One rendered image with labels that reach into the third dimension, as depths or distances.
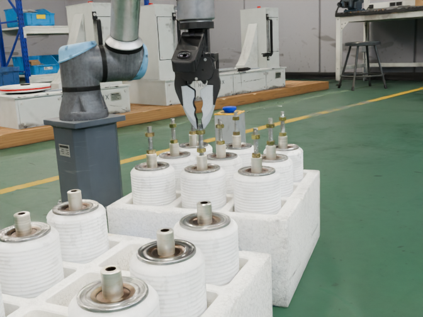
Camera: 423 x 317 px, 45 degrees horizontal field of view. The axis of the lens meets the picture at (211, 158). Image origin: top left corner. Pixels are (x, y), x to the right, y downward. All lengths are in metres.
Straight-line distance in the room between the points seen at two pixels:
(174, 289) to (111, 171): 1.04
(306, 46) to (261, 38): 2.09
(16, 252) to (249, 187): 0.46
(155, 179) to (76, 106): 0.58
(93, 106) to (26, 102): 1.57
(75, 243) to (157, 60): 3.02
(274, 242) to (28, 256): 0.46
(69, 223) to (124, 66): 0.86
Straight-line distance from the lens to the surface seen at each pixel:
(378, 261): 1.26
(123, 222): 1.11
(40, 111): 3.18
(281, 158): 1.14
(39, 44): 10.44
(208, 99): 1.03
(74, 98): 1.60
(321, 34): 6.70
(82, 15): 3.55
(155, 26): 3.80
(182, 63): 0.95
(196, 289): 0.65
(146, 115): 3.54
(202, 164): 1.06
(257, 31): 4.80
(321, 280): 1.16
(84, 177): 1.60
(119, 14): 1.56
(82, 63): 1.59
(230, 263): 0.75
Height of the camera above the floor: 0.51
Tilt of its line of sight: 13 degrees down
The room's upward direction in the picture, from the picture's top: 3 degrees counter-clockwise
